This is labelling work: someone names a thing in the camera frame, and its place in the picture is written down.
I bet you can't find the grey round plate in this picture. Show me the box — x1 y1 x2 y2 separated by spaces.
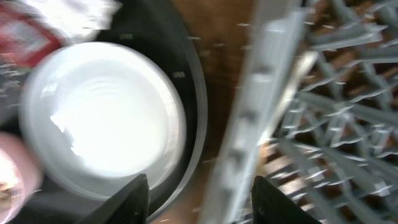
19 42 187 200

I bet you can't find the red snack wrapper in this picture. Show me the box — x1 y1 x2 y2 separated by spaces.
1 1 62 67

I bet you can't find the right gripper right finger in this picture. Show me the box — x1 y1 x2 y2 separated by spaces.
251 175 321 224

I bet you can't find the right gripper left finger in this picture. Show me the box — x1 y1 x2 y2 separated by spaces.
75 174 149 224

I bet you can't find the grey plastic dishwasher rack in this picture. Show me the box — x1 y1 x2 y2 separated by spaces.
198 0 397 223

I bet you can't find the pink bowl with food scraps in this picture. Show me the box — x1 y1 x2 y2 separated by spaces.
1 132 43 224

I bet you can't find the white tissue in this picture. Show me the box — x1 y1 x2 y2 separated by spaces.
21 0 122 44

